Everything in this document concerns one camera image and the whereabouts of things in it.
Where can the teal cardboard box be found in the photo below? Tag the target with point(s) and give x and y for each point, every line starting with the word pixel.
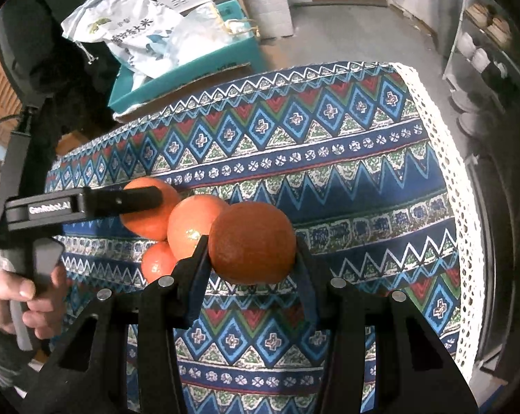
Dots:
pixel 243 51

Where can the grey shoe rack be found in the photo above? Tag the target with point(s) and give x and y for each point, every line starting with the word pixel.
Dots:
pixel 483 68

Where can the large orange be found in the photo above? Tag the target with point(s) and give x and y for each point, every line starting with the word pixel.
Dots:
pixel 252 243

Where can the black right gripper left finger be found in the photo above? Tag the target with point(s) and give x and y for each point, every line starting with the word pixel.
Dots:
pixel 86 373

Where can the grey sleeve left forearm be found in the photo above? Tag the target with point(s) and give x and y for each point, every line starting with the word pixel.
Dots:
pixel 14 363

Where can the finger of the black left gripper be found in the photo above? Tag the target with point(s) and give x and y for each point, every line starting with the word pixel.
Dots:
pixel 103 203

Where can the blue patterned tablecloth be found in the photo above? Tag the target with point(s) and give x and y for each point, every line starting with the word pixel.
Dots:
pixel 360 160

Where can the small orange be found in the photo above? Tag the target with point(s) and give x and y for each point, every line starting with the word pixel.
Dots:
pixel 158 261

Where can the person's left hand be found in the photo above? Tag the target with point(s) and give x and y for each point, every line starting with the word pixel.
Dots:
pixel 45 309

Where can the white printed rice bag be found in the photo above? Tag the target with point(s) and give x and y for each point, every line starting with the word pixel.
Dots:
pixel 148 37

